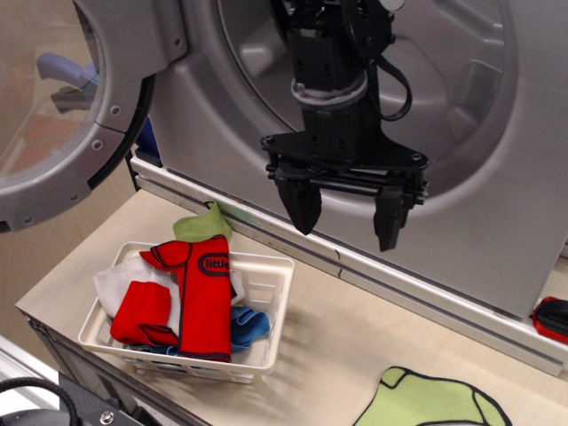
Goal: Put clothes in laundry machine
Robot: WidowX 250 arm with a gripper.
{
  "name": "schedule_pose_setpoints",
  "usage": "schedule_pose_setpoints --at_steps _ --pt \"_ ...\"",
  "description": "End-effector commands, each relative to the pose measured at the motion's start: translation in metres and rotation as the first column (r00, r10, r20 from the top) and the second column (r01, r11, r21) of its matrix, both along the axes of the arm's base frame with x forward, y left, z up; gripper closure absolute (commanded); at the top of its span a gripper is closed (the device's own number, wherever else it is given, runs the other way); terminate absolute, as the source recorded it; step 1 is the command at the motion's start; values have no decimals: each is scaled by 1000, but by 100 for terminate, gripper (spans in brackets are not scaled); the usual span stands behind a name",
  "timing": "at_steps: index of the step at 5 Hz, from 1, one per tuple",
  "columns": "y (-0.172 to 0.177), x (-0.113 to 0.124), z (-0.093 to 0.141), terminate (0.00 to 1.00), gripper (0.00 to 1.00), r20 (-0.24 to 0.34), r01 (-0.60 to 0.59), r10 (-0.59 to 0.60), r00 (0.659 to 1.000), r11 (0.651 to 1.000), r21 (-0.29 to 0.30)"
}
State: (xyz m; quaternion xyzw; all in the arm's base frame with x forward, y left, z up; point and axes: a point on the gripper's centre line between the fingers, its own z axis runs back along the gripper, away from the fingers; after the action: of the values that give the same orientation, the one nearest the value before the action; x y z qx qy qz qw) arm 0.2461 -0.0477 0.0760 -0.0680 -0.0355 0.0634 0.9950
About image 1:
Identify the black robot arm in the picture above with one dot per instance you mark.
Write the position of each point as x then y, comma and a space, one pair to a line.
337, 52

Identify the red felt pants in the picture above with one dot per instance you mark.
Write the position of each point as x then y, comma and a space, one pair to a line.
143, 316

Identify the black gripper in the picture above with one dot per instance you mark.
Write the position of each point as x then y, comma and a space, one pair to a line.
346, 150

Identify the light green felt shirt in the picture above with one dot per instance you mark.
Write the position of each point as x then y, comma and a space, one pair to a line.
404, 397

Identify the lavender plastic object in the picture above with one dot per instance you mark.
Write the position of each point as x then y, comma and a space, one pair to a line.
81, 83

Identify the blue felt cloth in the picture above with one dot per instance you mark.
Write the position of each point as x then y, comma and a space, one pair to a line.
247, 326

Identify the white felt cloth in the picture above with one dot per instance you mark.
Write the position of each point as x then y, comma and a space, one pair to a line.
112, 285

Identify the black metal bracket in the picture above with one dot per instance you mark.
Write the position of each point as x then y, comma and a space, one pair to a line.
92, 409

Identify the white aluminium base rail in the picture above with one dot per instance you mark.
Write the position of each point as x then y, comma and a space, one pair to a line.
514, 337

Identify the blue plastic block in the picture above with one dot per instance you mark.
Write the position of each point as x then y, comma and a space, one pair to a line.
146, 144

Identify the grey round washer door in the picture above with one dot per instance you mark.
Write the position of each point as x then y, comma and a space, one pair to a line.
50, 162

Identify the red felt shirt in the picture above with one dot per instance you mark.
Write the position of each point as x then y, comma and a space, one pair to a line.
205, 294

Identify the red black tool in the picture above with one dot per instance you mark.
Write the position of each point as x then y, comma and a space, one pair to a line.
549, 319

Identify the white plastic laundry basket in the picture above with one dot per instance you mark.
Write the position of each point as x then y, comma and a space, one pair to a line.
259, 282

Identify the green felt cloth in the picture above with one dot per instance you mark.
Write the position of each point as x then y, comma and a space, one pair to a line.
202, 227

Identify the grey toy washing machine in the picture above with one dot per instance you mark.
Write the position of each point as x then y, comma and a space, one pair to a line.
488, 81

